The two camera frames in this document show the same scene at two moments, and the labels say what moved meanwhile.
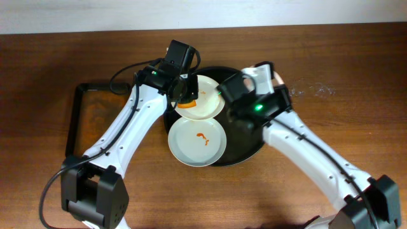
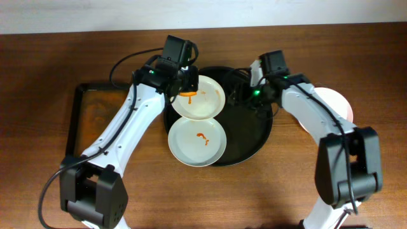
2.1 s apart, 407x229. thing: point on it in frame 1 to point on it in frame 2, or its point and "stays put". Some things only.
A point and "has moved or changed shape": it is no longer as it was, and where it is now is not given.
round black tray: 245,133 stays put
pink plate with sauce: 249,83 has moved or changed shape
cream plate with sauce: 209,105 stays put
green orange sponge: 187,105 has moved or changed shape
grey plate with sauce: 196,142 stays put
